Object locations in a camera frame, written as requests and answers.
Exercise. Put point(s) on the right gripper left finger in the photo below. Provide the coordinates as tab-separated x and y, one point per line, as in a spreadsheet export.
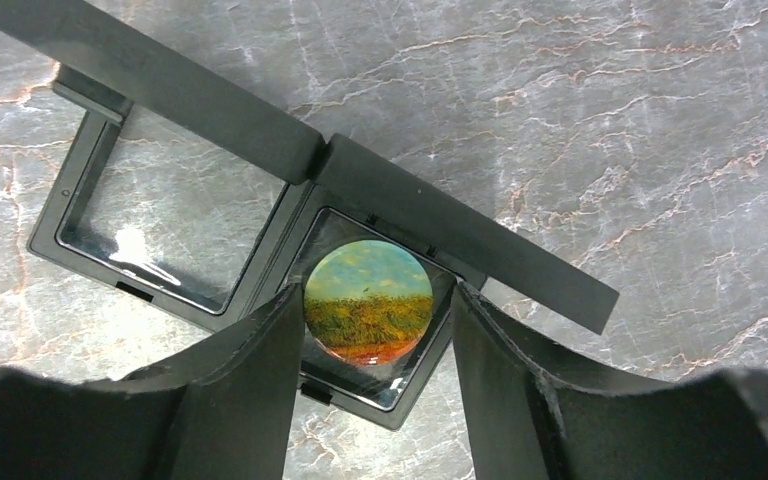
220	409

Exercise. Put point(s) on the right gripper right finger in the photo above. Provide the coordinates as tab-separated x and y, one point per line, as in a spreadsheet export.
537	410

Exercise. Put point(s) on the yellow landscape brooch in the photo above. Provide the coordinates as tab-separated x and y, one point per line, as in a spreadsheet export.
368	302

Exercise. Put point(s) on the right black display case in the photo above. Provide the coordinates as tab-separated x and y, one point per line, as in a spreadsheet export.
356	194

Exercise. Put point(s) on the black display case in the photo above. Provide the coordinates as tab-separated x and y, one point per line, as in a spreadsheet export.
140	169
356	194

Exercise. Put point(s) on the left black display case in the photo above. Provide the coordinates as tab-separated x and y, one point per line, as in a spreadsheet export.
140	169

